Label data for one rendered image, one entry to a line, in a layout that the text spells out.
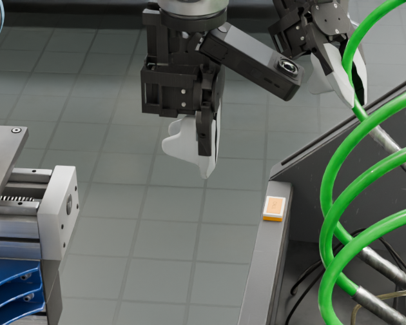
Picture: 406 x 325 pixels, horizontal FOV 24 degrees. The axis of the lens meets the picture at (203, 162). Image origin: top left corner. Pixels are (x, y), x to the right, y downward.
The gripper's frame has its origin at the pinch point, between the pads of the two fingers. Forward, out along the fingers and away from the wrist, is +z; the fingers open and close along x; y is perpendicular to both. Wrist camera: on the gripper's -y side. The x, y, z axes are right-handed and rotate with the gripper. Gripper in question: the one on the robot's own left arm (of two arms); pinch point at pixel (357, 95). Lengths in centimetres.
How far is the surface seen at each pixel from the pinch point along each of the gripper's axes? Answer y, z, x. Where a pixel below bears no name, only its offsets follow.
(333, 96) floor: 154, -38, -200
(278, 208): 27.1, 8.8, -6.4
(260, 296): 22.1, 20.2, 9.1
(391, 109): -15.7, 6.0, 17.3
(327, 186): -4.3, 10.7, 18.4
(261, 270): 24.2, 16.9, 4.9
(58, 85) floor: 227, -84, -127
